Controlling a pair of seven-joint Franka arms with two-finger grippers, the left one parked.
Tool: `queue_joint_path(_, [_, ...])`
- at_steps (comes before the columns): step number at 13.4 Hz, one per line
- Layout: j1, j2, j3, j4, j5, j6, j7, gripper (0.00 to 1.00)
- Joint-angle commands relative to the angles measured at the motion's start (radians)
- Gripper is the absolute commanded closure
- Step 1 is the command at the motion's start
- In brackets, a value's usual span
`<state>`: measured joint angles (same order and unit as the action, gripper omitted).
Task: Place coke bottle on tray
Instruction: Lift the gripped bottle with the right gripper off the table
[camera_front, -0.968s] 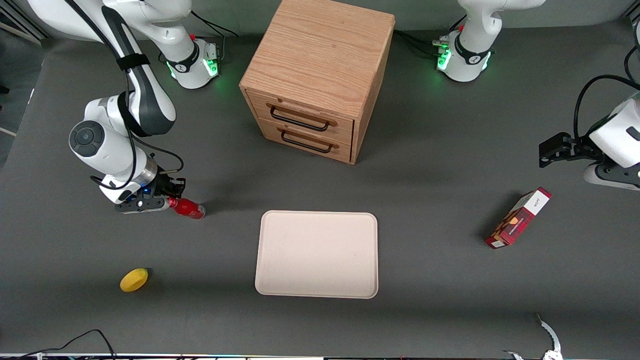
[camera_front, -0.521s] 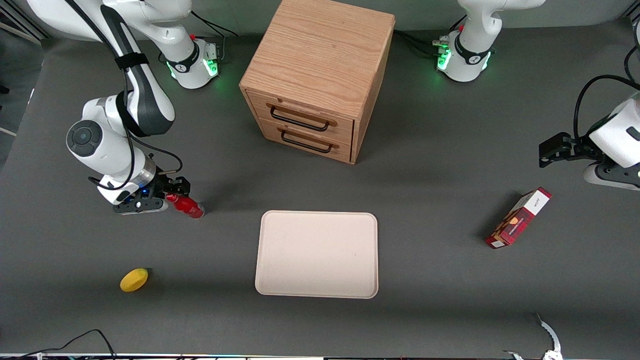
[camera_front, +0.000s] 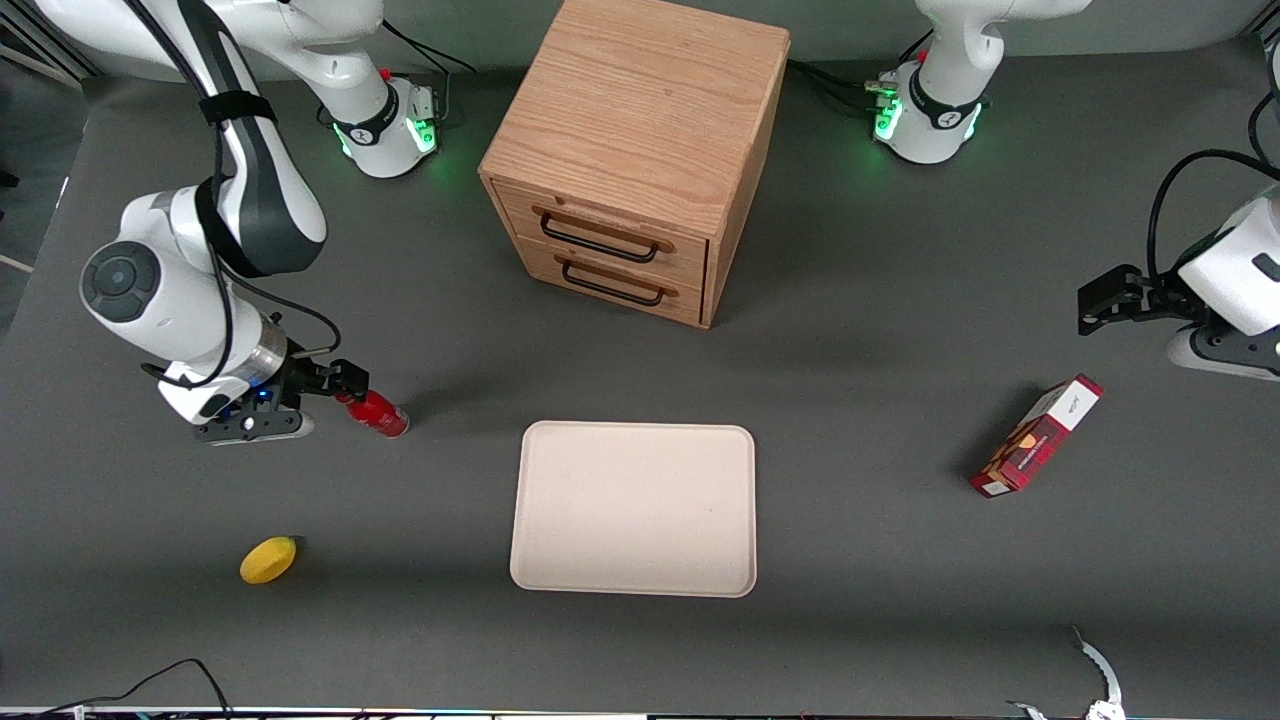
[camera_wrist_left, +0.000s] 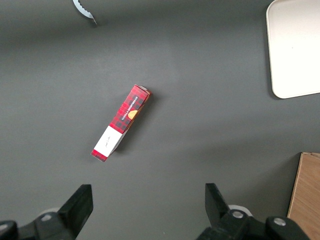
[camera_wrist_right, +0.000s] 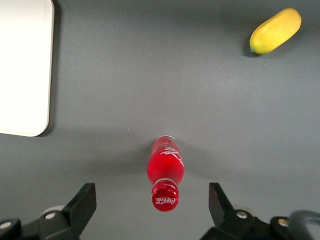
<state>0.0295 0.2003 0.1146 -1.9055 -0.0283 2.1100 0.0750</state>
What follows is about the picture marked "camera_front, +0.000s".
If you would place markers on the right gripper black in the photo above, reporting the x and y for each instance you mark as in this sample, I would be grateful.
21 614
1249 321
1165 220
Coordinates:
303 378

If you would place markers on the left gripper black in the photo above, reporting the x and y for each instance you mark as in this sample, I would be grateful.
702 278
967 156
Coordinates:
1150 297

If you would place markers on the red coke bottle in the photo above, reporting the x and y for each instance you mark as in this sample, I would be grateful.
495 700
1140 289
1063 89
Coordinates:
385 415

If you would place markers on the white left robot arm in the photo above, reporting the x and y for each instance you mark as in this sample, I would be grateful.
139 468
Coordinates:
950 60

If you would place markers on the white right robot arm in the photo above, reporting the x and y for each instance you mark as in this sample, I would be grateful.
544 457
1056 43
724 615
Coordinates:
160 290

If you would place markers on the beige rectangular tray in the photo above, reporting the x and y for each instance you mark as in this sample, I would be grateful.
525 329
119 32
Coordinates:
630 510

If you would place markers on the red cookie box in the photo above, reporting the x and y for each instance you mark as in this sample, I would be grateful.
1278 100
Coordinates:
1035 440

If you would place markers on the yellow lemon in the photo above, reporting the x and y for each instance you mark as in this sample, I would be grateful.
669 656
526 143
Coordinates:
268 560

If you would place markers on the short wooden drawer front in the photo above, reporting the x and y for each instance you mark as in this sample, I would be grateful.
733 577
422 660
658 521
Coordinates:
683 303

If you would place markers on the white curved plastic clamp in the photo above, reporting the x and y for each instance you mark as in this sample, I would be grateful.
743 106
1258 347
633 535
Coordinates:
1100 665

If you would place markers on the tall wooden drawer front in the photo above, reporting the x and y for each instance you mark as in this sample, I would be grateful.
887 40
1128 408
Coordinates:
685 260

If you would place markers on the wooden drawer cabinet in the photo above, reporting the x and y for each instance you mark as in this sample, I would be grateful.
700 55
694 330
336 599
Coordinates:
640 100

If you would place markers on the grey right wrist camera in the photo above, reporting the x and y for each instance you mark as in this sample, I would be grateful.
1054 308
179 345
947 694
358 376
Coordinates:
250 427

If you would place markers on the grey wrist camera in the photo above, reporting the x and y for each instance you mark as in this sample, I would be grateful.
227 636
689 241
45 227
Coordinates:
250 427
1190 350

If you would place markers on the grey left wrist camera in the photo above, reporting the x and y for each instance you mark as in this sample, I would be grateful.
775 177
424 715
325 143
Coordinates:
1190 350

